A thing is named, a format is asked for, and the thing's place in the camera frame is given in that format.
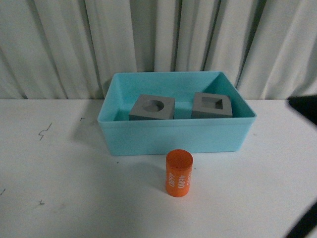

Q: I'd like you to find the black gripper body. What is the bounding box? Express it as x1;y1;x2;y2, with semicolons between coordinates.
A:
287;94;317;126

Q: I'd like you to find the gray cube with rectangular hole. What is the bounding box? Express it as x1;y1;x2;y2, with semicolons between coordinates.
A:
191;92;233;119

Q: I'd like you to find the orange cylinder with white digits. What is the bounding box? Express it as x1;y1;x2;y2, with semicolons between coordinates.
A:
165;149;193;197

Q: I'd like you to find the gray cube with round hole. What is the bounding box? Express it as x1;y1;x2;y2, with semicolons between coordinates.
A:
128;94;175;120

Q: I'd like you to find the light blue plastic box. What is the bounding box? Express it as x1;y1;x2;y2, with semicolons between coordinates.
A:
98;71;257;156

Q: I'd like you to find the white pleated curtain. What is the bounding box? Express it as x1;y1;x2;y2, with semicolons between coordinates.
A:
0;0;317;100

